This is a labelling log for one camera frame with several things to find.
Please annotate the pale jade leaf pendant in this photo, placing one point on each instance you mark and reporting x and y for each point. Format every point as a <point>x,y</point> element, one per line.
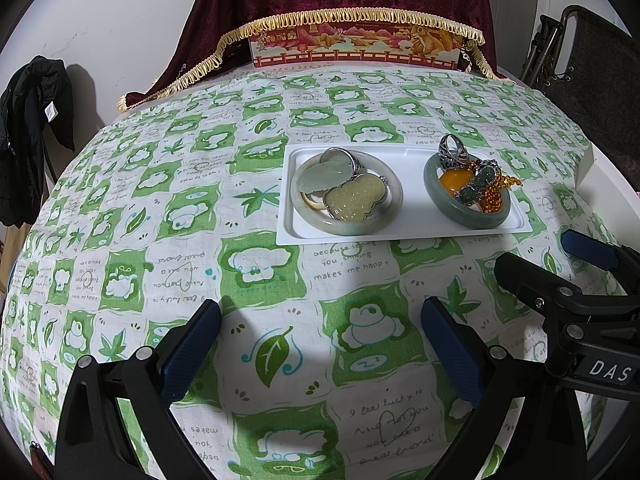
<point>322,176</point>

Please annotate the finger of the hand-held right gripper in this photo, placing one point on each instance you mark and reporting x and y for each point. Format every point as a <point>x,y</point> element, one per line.
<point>590,250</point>
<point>530,277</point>

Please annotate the black hanging garment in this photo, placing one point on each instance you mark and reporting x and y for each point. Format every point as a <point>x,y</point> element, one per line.
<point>25,135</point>

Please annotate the red decorated box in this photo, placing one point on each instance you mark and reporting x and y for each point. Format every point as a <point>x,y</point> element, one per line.
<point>360,45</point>

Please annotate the green patterned tablecloth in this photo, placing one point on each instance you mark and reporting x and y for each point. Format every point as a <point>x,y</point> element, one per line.
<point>175,240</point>

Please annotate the pale jade bangle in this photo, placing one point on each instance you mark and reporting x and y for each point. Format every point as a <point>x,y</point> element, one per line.
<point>385,212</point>

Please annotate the dark green jade bangle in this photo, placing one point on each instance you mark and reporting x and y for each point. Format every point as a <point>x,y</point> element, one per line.
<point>467,217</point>

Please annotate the white plastic tray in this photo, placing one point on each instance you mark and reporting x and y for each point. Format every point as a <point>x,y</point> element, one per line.
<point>400,232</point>

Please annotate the yellow jade gourd pendant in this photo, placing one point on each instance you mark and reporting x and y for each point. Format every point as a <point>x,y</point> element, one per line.
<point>352,200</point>

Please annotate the black folding chair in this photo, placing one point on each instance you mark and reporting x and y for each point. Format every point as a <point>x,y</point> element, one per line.
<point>595,85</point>

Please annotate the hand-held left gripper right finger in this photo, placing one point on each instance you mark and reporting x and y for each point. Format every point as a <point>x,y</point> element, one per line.
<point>450,347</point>

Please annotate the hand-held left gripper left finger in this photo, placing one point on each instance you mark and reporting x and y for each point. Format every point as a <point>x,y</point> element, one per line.
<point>192,352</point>

